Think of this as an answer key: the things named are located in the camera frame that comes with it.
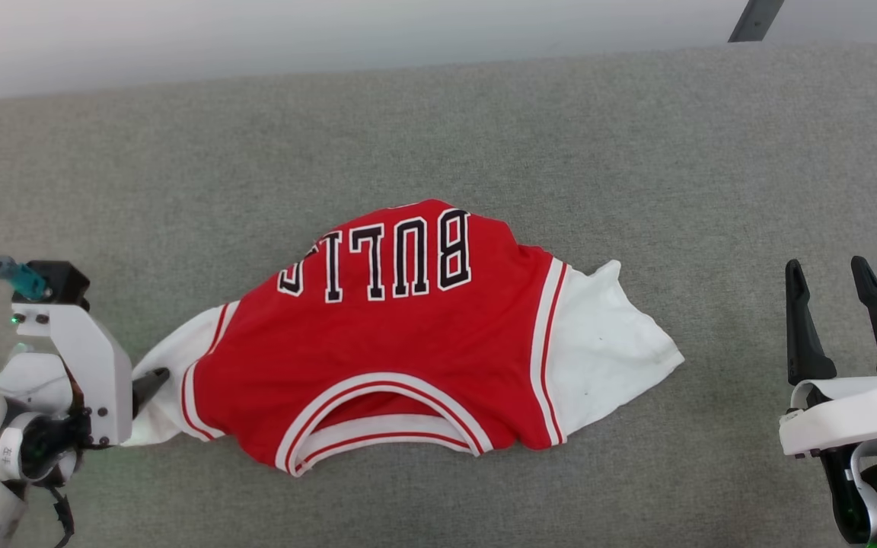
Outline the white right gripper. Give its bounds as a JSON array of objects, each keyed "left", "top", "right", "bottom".
[{"left": 779, "top": 256, "right": 877, "bottom": 458}]

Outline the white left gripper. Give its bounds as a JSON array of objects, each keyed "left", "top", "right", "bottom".
[{"left": 11, "top": 303, "right": 171, "bottom": 448}]

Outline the red and white basketball jersey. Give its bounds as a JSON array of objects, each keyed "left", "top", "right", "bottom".
[{"left": 123, "top": 199, "right": 685, "bottom": 479}]

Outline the teal cable connector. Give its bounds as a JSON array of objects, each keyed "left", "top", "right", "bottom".
[{"left": 0, "top": 257, "right": 49, "bottom": 300}]

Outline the grey metal frame bar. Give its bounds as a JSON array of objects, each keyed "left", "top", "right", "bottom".
[{"left": 728, "top": 0, "right": 786, "bottom": 43}]

